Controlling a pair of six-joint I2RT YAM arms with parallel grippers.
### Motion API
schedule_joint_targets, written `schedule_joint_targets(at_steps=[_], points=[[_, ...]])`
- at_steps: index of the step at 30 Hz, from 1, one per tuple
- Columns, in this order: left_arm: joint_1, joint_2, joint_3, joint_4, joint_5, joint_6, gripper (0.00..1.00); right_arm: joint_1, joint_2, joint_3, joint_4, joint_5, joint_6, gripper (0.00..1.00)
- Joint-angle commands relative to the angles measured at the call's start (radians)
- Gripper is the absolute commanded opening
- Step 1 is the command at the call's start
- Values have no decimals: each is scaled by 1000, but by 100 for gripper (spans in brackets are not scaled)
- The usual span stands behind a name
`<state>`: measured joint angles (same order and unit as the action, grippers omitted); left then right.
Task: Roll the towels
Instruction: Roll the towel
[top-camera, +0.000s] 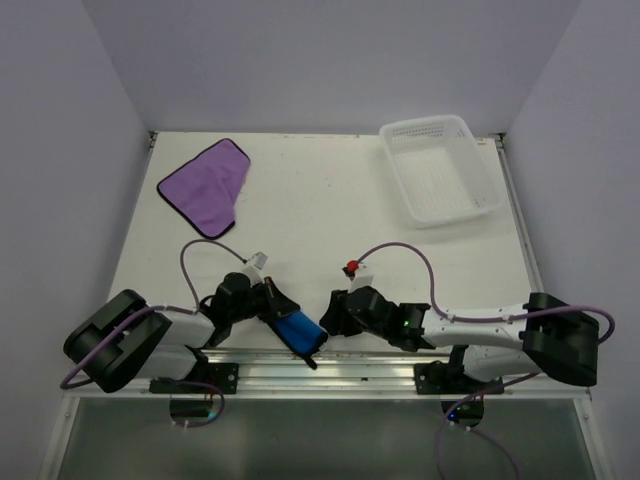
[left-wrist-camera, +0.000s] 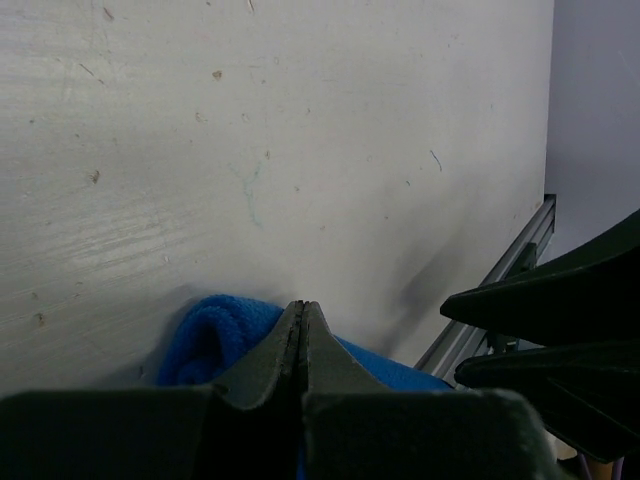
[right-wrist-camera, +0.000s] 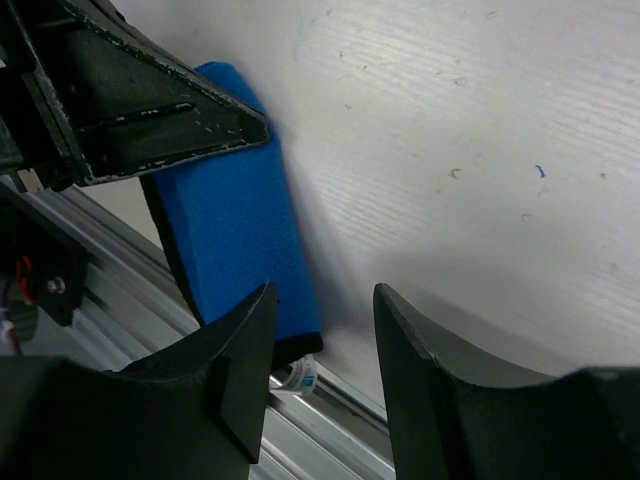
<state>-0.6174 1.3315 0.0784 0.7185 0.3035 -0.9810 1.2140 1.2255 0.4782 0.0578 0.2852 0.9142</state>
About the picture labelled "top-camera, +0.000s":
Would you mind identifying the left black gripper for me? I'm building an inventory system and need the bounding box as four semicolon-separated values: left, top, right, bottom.
229;275;299;323

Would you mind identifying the blue towel black trim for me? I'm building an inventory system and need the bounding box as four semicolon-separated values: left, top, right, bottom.
270;311;329;370

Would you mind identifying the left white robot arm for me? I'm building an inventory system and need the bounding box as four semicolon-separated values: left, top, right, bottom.
60;272;301;393

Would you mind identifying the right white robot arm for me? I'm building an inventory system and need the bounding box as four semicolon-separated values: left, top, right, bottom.
320;286;599;393

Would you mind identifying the purple towel black trim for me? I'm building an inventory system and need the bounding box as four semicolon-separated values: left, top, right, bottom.
156;138;251;240

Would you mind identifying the white plastic basket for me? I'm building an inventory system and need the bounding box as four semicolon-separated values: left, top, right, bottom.
379;114;505;228

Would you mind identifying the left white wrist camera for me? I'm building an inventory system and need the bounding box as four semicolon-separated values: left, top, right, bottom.
242;252;268;283

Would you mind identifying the aluminium mounting rail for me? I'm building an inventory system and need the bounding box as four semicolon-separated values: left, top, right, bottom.
67;349;591;400

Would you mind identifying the left black base bracket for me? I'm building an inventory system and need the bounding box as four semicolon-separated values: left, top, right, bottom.
149;363;239;395

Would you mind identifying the black base bracket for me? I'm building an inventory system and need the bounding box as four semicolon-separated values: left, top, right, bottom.
413;361;504;395
149;363;239;395

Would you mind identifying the right black base bracket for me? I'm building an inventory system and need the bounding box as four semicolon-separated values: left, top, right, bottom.
413;361;504;395

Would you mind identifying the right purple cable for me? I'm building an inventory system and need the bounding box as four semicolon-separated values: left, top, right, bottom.
357;242;617;480

